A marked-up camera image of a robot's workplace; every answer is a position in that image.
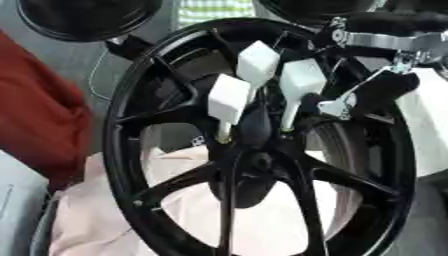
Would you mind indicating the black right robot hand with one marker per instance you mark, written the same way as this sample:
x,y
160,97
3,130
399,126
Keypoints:
x,y
382,89

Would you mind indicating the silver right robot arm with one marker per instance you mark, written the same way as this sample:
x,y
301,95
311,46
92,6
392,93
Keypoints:
x,y
430,43

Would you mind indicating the black wheel clamp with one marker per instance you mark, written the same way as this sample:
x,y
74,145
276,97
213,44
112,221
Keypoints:
x,y
129,46

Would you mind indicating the black spoked wheel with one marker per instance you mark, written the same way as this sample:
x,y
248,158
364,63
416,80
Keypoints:
x,y
125,186

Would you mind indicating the white box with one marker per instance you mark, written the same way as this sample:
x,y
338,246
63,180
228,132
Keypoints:
x,y
430,126

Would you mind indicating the black round disc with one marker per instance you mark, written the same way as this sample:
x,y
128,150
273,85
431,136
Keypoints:
x,y
315,7
87,16

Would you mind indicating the pale pink cloth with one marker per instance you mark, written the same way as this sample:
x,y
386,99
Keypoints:
x,y
93,216

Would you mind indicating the person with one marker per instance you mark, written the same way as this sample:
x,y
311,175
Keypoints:
x,y
35,110

